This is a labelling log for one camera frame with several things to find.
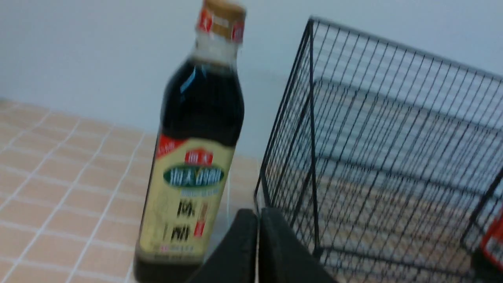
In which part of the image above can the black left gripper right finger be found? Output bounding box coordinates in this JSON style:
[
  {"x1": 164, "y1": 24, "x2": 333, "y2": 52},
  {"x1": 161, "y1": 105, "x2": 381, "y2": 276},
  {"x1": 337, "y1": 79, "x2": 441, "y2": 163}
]
[{"x1": 259, "y1": 207, "x2": 336, "y2": 283}]

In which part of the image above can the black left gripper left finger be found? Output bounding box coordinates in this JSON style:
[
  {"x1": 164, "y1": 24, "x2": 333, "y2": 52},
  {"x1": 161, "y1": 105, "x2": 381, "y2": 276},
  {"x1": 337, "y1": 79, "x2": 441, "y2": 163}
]
[{"x1": 189, "y1": 208, "x2": 258, "y2": 283}]

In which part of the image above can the vinegar bottle beige label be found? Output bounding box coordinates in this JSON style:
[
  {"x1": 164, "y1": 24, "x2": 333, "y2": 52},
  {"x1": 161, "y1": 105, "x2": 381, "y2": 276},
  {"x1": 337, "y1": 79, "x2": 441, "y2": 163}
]
[{"x1": 133, "y1": 0, "x2": 247, "y2": 283}]

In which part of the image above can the soy sauce bottle red label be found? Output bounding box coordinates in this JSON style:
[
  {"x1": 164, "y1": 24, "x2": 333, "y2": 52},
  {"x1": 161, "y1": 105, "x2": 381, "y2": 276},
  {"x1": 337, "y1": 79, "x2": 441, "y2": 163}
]
[{"x1": 471, "y1": 211, "x2": 503, "y2": 283}]

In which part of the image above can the pink checkered tablecloth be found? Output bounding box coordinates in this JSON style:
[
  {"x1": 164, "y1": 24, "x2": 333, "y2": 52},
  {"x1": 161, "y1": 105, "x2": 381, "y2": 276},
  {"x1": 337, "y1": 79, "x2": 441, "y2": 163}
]
[{"x1": 0, "y1": 98, "x2": 503, "y2": 283}]

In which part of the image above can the black wire mesh rack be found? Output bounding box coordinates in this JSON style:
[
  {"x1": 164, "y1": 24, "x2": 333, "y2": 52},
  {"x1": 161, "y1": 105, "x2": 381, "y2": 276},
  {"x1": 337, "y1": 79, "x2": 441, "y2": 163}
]
[{"x1": 256, "y1": 16, "x2": 503, "y2": 283}]

